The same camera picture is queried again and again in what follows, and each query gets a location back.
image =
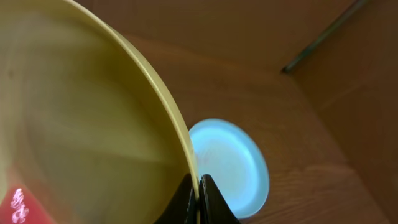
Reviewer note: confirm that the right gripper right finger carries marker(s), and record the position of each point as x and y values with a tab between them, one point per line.
212	205

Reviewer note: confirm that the yellow-green plate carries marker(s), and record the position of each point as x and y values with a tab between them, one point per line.
89	131

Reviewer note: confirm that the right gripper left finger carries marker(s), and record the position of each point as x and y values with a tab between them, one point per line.
182	207

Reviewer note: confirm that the light blue plate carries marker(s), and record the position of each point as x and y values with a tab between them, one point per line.
231	157

